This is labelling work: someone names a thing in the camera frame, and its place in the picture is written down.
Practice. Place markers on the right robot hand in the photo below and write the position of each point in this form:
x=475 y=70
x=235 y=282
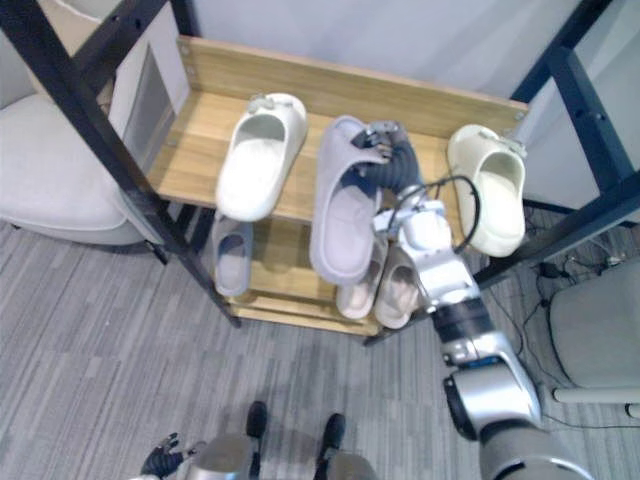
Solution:
x=395 y=162

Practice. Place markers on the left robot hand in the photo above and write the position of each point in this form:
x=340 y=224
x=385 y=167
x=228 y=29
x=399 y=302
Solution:
x=162 y=457

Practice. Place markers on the large grey slipper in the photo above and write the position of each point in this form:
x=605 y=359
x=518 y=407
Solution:
x=345 y=200

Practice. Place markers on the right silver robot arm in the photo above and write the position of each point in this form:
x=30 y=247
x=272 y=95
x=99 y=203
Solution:
x=465 y=320

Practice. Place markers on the wooden shoe rack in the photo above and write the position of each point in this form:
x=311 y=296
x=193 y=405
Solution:
x=225 y=125

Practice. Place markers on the cream slipper with charms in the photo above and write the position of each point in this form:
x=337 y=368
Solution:
x=492 y=187

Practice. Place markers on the robot silver legs and feet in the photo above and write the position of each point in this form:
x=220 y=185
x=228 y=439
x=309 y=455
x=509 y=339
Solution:
x=280 y=450

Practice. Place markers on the beige slipper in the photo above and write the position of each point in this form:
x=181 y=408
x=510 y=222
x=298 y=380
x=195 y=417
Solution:
x=397 y=292
x=357 y=292

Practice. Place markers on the white slipper with charms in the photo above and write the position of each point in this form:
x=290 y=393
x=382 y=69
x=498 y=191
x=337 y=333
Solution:
x=262 y=155

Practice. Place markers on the small grey slipper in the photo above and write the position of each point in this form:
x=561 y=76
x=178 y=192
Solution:
x=232 y=257

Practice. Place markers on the light grey armchair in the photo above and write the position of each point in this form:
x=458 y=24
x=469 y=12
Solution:
x=50 y=170

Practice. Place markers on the black metal frame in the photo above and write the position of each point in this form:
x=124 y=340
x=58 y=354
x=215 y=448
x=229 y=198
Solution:
x=580 y=100
x=90 y=115

